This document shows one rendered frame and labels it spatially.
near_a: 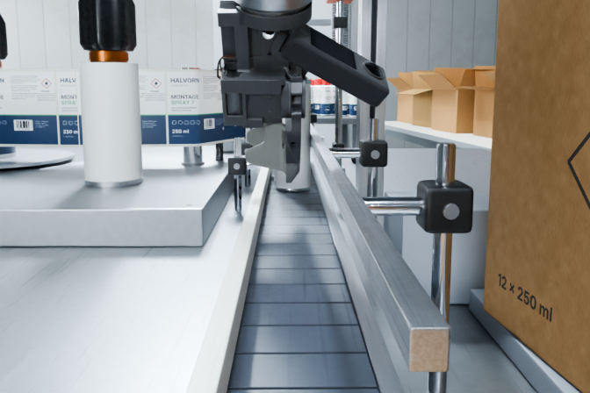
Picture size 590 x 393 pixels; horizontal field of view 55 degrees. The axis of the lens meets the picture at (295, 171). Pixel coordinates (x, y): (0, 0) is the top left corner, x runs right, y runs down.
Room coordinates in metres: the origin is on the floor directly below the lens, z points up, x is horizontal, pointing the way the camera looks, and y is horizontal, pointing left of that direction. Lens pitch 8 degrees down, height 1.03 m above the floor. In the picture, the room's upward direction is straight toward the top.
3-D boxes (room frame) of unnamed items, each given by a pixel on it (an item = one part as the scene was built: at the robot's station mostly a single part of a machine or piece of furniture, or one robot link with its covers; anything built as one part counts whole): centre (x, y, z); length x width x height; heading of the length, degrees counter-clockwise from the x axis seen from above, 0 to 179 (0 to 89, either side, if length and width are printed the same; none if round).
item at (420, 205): (0.35, -0.07, 0.91); 0.07 x 0.03 x 0.17; 91
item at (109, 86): (0.90, 0.29, 1.03); 0.09 x 0.09 x 0.30
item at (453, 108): (3.33, -0.99, 0.97); 0.45 x 0.44 x 0.37; 99
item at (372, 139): (0.65, -0.07, 0.91); 0.07 x 0.03 x 0.17; 91
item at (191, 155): (1.11, 0.20, 0.97); 0.05 x 0.05 x 0.19
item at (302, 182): (0.83, 0.00, 0.98); 0.05 x 0.05 x 0.20
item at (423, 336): (0.69, -0.03, 0.96); 1.07 x 0.01 x 0.01; 1
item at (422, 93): (3.79, -0.93, 0.97); 0.46 x 0.44 x 0.37; 12
